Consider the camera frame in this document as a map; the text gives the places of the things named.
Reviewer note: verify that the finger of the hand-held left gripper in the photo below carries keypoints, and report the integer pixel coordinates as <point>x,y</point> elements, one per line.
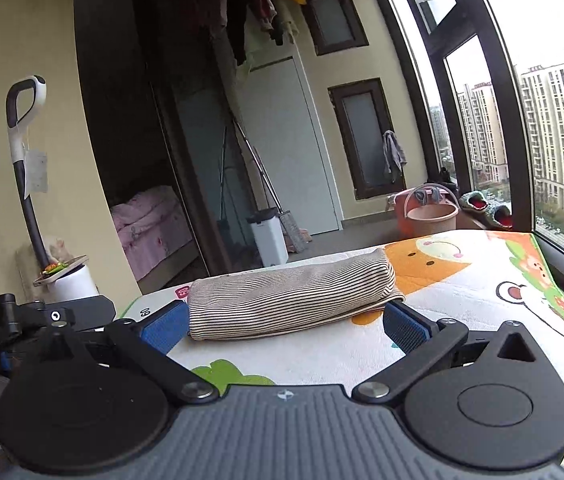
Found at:
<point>82,312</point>

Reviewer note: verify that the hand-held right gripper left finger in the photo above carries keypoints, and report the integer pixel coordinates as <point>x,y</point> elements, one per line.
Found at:
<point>164,330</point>

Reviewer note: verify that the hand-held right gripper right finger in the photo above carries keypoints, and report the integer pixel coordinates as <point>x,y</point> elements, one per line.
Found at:
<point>407,327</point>

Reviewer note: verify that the beige striped garment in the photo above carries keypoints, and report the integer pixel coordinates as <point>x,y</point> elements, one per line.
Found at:
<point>287,295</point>

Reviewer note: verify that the white cylindrical appliance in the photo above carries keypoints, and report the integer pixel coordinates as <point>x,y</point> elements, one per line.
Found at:
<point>77,285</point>

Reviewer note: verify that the small tray with colourful toy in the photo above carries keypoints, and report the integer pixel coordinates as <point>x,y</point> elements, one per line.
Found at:
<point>62,269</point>

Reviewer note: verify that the cartoon printed mat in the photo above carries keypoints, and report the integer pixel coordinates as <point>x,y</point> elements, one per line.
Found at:
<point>462,300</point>

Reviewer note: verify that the pale plush toy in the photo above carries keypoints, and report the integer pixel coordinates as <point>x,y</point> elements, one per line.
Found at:
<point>59,250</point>

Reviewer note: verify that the pink bed blanket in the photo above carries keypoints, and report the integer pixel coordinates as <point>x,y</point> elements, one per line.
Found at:
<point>147,225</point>

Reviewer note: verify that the orange bucket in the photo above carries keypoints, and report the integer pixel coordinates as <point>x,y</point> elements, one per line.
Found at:
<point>401,215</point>

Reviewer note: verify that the grey rag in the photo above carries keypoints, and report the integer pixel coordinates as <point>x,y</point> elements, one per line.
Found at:
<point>424,196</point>

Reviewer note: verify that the green slipper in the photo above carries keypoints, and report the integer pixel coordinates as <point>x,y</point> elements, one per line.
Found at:
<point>474,201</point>
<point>499,216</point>

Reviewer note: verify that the flat mop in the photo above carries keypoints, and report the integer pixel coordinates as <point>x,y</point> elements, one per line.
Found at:
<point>294,232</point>

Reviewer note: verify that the white paper tag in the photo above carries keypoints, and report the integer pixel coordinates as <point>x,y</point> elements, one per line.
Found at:
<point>37,170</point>

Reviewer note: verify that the small black object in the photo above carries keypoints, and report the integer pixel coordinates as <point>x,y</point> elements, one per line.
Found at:
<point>445,175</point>

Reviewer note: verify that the sliding glass door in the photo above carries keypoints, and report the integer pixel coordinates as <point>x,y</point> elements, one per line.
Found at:
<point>202,160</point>

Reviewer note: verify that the grey hanging towel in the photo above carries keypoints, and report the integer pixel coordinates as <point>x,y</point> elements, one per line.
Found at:
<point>393,152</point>

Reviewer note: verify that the white door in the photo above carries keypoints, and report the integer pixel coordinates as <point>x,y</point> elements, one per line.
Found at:
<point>302,160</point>

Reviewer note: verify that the dark framed frosted window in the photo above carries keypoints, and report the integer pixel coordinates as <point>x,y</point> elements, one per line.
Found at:
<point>334,20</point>
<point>362,135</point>

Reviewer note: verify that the apartment buildings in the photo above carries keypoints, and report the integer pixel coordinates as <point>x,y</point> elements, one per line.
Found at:
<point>562,135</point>

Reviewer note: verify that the dark red hanging garment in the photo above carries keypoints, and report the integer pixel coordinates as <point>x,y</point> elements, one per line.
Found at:
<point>262,5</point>

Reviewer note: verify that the dark window frame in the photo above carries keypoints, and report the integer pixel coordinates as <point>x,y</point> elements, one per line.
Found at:
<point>507,135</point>

